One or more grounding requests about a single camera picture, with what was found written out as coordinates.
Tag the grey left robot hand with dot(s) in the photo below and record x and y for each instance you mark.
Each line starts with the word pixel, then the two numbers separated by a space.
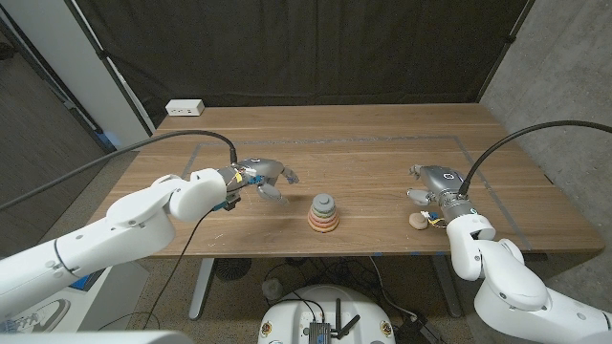
pixel 260 168

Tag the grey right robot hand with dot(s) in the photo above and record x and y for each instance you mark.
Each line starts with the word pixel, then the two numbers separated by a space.
pixel 442 180

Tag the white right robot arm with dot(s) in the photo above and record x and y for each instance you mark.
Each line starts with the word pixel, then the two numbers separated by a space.
pixel 516 286

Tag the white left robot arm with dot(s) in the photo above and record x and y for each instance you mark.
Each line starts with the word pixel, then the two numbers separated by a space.
pixel 105 239

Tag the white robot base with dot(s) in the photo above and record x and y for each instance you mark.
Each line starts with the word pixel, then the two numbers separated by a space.
pixel 287 320

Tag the white power strip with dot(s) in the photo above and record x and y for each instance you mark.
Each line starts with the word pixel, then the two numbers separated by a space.
pixel 184 107

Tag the round black fan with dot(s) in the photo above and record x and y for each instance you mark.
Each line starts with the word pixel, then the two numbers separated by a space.
pixel 232 268

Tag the grey round floor object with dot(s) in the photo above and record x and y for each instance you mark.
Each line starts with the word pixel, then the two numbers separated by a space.
pixel 272 289

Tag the black backdrop curtain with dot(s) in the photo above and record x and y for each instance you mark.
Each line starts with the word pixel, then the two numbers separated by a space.
pixel 306 48

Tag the black power adapter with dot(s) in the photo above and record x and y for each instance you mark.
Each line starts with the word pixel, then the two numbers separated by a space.
pixel 416 330

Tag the black backdrop stand pole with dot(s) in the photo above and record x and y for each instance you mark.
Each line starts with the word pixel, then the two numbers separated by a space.
pixel 102 54
pixel 511 38

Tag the radio module with antennas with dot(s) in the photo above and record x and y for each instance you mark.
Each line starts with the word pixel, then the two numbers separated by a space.
pixel 319 332

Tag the blue foot pedal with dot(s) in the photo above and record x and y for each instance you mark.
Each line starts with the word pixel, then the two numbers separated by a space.
pixel 86 282

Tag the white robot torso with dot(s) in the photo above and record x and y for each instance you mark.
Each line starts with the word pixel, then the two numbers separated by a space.
pixel 95 337

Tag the grey white sneaker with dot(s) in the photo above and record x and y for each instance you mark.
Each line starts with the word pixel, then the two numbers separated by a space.
pixel 45 315

